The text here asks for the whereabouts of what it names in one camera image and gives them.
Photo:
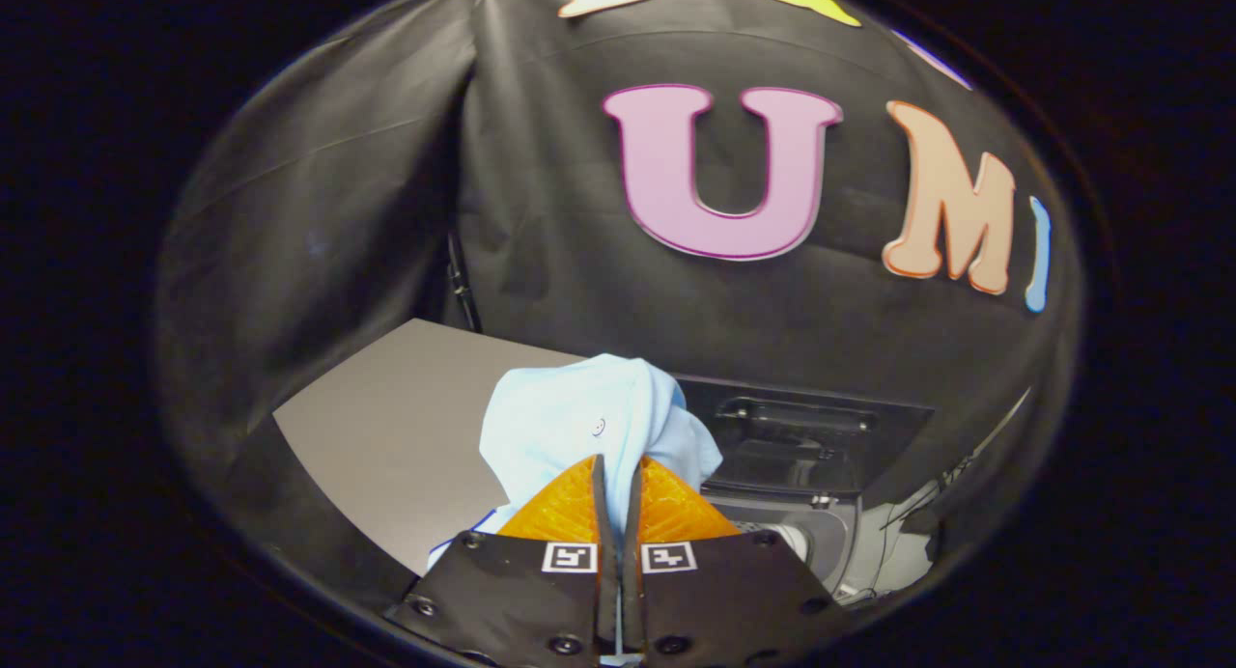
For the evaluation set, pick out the dark grey beige cabinet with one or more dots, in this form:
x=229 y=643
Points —
x=396 y=427

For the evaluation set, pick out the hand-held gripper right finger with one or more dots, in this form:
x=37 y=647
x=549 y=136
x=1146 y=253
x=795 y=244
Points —
x=632 y=552

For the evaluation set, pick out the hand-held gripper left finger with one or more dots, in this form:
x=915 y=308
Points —
x=606 y=552

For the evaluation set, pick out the light blue shirt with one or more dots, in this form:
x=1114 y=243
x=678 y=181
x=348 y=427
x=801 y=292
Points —
x=570 y=417

